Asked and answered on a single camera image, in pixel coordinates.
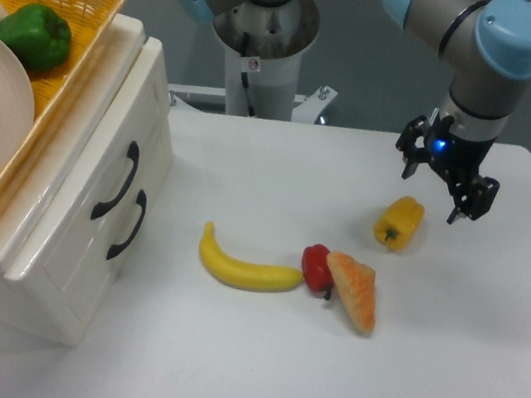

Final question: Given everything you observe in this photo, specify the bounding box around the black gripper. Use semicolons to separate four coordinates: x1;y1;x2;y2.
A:
395;115;500;224

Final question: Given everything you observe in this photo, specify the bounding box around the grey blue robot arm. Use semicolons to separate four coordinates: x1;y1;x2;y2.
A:
178;0;531;220

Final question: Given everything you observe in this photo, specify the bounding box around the white drawer cabinet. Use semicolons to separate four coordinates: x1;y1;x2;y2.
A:
0;15;151;333

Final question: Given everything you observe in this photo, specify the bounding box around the yellow bell pepper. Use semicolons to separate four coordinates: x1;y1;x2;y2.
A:
372;196;425;251

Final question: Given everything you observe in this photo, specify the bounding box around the orange bread slice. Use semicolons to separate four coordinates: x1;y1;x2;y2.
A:
326;250;376;334

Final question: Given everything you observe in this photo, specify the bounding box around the red bell pepper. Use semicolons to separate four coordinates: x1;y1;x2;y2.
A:
301;243;334;301

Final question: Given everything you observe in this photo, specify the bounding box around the yellow banana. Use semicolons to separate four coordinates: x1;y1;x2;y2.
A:
198;221;303;293

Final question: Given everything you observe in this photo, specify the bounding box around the green bell pepper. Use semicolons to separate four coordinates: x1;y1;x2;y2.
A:
0;3;72;72

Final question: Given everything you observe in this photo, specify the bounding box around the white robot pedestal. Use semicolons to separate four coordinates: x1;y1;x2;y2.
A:
213;0;320;121

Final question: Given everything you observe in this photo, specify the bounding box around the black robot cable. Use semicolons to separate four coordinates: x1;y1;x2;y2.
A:
230;31;272;119

